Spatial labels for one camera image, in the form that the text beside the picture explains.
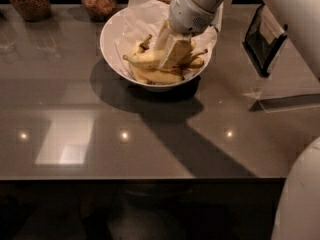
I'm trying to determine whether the left banana with dark stem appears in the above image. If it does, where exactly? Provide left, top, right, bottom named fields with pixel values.
left=133, top=34, right=152, bottom=53

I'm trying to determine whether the middle glass jar with nuts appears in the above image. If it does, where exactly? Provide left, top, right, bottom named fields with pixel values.
left=81, top=0, right=117, bottom=22

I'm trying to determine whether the white ceramic bowl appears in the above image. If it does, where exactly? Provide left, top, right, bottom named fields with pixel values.
left=100, top=5, right=217, bottom=92

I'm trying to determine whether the small right lower banana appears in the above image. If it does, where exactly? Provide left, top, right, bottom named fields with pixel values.
left=186, top=57, right=204, bottom=70

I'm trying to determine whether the right yellow banana with stem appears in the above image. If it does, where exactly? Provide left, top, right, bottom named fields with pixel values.
left=178, top=49, right=208, bottom=65

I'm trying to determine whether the glass jar with nuts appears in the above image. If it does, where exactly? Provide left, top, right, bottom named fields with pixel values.
left=9, top=0, right=51, bottom=22
left=81, top=0, right=117, bottom=22

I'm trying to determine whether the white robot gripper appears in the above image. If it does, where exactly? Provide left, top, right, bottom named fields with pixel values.
left=154, top=0, right=215, bottom=69

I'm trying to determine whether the white paper liner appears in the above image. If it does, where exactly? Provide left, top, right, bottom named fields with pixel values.
left=115, top=0, right=217, bottom=88

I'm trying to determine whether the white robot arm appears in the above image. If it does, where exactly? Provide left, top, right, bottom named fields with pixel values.
left=165, top=0, right=320, bottom=240

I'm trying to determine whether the left glass jar with nuts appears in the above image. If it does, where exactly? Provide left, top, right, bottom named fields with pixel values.
left=9, top=0, right=51, bottom=22

